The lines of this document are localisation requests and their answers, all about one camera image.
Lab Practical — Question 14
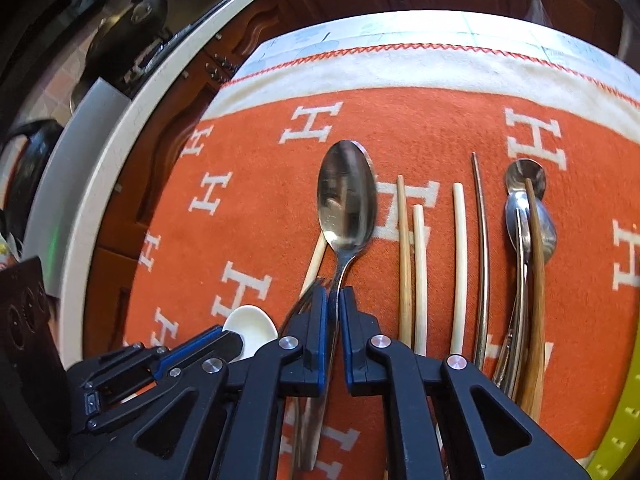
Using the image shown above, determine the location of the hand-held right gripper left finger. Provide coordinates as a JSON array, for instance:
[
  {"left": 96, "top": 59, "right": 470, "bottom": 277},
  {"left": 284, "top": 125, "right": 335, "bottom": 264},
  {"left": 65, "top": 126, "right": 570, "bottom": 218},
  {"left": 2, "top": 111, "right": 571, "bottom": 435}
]
[{"left": 65, "top": 287, "right": 333, "bottom": 480}]

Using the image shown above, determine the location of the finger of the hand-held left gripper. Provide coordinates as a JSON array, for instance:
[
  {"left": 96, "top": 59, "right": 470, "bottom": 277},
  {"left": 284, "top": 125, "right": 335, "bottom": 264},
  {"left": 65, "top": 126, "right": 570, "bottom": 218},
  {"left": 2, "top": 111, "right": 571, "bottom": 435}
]
[
  {"left": 66, "top": 324, "right": 244, "bottom": 397},
  {"left": 81, "top": 359, "right": 216, "bottom": 437}
]

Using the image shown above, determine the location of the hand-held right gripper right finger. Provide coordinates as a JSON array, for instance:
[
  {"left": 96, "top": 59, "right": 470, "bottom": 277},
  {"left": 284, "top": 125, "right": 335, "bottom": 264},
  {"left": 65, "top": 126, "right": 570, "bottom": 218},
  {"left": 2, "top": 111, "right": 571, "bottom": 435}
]
[{"left": 341, "top": 287, "right": 590, "bottom": 480}]

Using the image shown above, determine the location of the white ceramic spoon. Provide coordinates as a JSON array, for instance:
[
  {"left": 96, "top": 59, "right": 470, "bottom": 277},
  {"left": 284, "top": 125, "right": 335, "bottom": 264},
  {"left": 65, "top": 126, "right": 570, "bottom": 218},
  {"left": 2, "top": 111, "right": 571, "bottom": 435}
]
[{"left": 222, "top": 306, "right": 280, "bottom": 362}]

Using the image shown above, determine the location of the cream chopstick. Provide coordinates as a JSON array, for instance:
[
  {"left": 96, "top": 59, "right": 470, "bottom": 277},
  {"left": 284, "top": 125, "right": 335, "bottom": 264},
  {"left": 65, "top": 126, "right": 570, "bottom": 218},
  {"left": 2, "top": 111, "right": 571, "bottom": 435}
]
[
  {"left": 298, "top": 234, "right": 327, "bottom": 468},
  {"left": 449, "top": 182, "right": 469, "bottom": 357},
  {"left": 412, "top": 204, "right": 429, "bottom": 357}
]

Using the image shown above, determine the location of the large metal spoon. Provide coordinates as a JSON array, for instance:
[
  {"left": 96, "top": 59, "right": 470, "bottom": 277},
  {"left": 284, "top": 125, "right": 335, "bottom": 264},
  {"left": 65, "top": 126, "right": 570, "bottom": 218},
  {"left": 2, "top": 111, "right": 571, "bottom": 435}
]
[{"left": 317, "top": 140, "right": 377, "bottom": 308}]

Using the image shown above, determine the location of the brown wooden chopstick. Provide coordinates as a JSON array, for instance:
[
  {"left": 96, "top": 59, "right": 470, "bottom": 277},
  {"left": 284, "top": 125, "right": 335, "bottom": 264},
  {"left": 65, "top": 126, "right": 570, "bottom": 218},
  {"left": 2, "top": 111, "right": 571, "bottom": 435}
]
[{"left": 520, "top": 177, "right": 547, "bottom": 422}]

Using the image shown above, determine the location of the amber-handled metal spoon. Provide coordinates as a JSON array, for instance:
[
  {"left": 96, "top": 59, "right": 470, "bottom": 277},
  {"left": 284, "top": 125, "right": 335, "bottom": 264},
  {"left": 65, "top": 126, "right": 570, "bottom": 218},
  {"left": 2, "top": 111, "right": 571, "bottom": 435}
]
[{"left": 502, "top": 194, "right": 559, "bottom": 397}]

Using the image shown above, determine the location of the green plastic tray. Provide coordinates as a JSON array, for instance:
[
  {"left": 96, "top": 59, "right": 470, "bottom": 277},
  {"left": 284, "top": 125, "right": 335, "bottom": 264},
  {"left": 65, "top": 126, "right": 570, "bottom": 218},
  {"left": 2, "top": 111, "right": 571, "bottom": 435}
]
[{"left": 584, "top": 327, "right": 640, "bottom": 480}]

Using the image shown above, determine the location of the metal fork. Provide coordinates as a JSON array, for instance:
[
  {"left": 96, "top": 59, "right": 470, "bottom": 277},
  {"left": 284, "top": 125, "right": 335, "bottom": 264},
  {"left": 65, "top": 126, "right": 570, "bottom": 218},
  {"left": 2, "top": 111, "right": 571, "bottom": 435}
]
[{"left": 285, "top": 276, "right": 332, "bottom": 326}]

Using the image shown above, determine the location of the two-tone wooden chopstick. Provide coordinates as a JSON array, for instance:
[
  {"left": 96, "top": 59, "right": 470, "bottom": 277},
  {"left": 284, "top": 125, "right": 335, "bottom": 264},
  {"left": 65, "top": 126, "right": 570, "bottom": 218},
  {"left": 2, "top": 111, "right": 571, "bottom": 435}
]
[{"left": 396, "top": 175, "right": 414, "bottom": 352}]

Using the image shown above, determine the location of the orange letter-print blanket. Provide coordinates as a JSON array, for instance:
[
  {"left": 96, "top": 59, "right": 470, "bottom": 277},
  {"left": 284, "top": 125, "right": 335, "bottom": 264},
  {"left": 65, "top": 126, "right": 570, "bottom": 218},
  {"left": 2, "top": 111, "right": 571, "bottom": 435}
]
[{"left": 122, "top": 45, "right": 640, "bottom": 480}]

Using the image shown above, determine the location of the metal chopstick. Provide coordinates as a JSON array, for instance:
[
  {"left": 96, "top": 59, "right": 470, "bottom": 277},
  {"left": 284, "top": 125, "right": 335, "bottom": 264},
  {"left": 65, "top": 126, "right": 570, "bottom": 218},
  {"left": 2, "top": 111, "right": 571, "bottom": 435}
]
[{"left": 471, "top": 153, "right": 492, "bottom": 370}]

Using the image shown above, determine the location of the round-bowl small metal spoon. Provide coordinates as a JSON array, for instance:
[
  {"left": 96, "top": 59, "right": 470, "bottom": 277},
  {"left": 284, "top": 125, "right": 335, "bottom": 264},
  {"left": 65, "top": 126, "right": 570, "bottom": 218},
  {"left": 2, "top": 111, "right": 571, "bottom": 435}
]
[{"left": 492, "top": 158, "right": 547, "bottom": 391}]

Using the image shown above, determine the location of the pale grid table cover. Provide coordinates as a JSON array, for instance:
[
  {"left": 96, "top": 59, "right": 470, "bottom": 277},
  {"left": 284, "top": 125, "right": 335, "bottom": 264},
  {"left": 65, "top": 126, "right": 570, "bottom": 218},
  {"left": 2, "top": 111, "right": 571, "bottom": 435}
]
[{"left": 245, "top": 10, "right": 640, "bottom": 92}]

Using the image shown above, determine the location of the black pan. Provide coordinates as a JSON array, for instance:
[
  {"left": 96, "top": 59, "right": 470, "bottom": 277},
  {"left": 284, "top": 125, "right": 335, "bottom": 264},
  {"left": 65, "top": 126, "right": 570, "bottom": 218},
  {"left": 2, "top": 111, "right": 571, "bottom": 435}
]
[{"left": 84, "top": 0, "right": 172, "bottom": 82}]

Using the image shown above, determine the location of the clear plastic bag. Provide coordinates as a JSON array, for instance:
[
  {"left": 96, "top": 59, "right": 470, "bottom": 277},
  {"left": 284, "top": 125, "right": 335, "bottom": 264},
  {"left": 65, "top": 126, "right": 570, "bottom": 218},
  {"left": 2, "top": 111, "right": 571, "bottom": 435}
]
[{"left": 522, "top": 0, "right": 554, "bottom": 27}]

